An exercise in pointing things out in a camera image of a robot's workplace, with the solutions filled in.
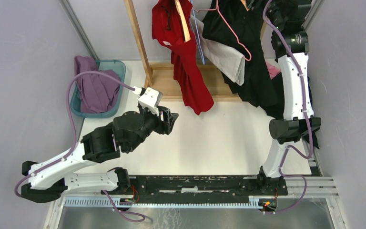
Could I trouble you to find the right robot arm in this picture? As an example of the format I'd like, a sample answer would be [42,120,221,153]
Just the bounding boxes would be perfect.
[256,0,321,195]

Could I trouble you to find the wooden clothes rack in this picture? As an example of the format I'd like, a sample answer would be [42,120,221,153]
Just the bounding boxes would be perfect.
[124,0,241,102]

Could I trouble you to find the black garment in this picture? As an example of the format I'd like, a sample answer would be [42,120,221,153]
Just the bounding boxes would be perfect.
[260,73,320,149]
[202,0,280,108]

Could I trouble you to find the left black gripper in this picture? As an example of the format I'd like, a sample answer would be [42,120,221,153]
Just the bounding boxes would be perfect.
[127,97,179,152]

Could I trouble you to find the red skirt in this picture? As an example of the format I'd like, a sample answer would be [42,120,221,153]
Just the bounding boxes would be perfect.
[152,0,214,115]

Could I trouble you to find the aluminium frame rail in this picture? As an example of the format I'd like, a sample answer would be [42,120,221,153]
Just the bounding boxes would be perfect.
[59,177,339,210]

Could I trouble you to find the wooden hanger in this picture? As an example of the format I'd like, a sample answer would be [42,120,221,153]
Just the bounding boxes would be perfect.
[174,0,191,42]

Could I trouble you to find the purple garment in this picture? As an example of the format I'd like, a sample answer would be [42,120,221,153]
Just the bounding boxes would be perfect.
[74,56,120,114]

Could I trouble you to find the teal laundry basket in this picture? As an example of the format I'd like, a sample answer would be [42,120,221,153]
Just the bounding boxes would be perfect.
[70,60,126,118]

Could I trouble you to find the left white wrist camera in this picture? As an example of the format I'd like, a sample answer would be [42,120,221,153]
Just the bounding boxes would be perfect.
[133,86,163,115]

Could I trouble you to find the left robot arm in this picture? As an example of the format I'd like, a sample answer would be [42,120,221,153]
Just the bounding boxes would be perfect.
[18,106,179,203]

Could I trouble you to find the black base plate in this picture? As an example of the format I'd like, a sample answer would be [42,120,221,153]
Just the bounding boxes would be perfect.
[109,175,288,204]

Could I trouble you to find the pink garment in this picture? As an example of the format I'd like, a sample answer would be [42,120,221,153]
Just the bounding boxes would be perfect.
[265,62,281,80]

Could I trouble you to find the white garment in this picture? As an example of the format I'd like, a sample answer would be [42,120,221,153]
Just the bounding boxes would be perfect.
[190,15,246,86]

